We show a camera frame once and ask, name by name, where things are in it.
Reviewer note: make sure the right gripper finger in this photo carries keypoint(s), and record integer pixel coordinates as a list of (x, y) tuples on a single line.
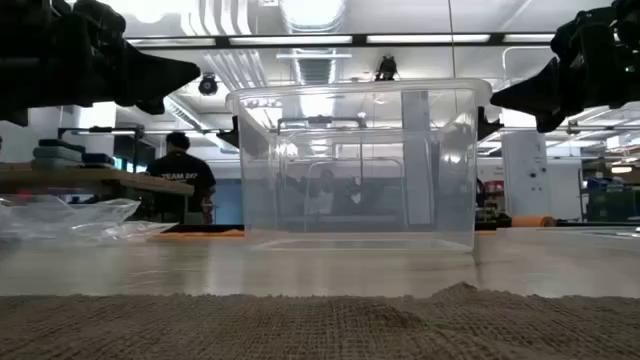
[(550, 123), (540, 95)]

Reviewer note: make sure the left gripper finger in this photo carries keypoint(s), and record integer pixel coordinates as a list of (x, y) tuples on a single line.
[(151, 106), (155, 80)]

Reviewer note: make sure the clear plastic storage box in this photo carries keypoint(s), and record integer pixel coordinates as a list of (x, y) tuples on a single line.
[(350, 200)]

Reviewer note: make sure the brown elastic bandage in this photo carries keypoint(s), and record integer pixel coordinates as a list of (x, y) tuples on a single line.
[(300, 330)]

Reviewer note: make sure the orange elastic bandage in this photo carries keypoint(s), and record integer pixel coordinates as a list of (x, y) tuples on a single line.
[(532, 221)]

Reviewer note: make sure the black ceiling spotlight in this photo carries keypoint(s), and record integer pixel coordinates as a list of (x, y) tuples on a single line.
[(208, 85), (386, 69)]

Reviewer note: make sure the person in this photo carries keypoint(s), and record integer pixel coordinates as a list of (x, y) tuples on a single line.
[(180, 175)]

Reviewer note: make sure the wooden top workbench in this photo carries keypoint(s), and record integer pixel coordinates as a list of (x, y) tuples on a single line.
[(100, 179)]

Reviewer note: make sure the dark storage shelf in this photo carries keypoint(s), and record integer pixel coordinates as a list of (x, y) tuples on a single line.
[(610, 200)]

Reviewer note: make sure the stack of grey pads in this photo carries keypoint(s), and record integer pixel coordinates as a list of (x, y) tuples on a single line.
[(57, 152)]

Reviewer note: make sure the clear plastic bag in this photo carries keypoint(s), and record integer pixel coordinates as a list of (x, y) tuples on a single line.
[(60, 220)]

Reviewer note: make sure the black aluminium rig frame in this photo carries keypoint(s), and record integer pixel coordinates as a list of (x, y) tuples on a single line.
[(200, 228)]

